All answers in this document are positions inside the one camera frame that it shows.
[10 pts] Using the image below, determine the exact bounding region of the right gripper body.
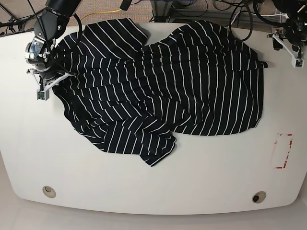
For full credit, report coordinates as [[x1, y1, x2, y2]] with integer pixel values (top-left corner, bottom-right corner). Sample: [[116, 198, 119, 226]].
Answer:
[[24, 36, 65, 81]]

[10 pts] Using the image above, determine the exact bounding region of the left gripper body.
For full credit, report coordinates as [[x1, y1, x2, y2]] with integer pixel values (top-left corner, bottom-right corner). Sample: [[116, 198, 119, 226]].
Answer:
[[282, 20, 307, 52]]

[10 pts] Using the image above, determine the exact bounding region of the navy white striped T-shirt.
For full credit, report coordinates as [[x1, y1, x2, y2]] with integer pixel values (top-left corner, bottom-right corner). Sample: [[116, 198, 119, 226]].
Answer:
[[53, 19, 268, 166]]

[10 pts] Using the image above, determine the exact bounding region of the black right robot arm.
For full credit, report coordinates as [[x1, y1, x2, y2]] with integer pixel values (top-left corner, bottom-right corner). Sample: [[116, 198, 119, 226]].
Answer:
[[25, 0, 83, 85]]

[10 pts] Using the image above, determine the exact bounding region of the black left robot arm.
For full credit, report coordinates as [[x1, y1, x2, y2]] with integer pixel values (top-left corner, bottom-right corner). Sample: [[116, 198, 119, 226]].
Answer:
[[273, 0, 307, 46]]

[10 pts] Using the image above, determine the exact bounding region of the white power strip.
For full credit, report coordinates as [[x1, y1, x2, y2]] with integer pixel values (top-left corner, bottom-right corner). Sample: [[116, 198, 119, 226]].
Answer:
[[261, 13, 289, 18]]

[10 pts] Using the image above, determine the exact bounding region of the black tripod on floor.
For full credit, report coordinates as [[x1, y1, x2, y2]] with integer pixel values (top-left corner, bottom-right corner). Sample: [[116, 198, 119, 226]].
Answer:
[[0, 4, 44, 37]]

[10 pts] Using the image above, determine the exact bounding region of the red tape rectangle marking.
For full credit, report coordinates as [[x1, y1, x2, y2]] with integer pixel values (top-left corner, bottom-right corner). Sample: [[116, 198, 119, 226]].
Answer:
[[271, 133, 294, 169]]

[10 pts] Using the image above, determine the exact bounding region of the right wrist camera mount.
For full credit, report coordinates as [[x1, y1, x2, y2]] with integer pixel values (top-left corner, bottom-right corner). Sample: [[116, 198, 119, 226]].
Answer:
[[26, 69, 72, 101]]

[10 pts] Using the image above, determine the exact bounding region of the yellow cable on floor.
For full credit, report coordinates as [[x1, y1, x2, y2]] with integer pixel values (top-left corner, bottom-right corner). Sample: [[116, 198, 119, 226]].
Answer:
[[77, 8, 123, 26]]

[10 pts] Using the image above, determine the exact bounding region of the aluminium frame stand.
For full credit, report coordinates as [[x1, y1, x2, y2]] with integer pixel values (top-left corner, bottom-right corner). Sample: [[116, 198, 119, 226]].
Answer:
[[149, 0, 239, 23]]

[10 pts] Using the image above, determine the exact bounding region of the left table cable grommet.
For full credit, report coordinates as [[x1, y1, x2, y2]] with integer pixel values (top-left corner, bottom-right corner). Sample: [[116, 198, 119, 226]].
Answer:
[[42, 186, 56, 198]]

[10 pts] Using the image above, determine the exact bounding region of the table cable grommet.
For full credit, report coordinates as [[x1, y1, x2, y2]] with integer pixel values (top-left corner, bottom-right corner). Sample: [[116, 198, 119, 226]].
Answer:
[[42, 186, 56, 198], [252, 191, 267, 204]]

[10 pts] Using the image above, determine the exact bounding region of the right table cable grommet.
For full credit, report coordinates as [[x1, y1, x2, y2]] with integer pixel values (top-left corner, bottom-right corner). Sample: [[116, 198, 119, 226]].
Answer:
[[252, 191, 267, 204]]

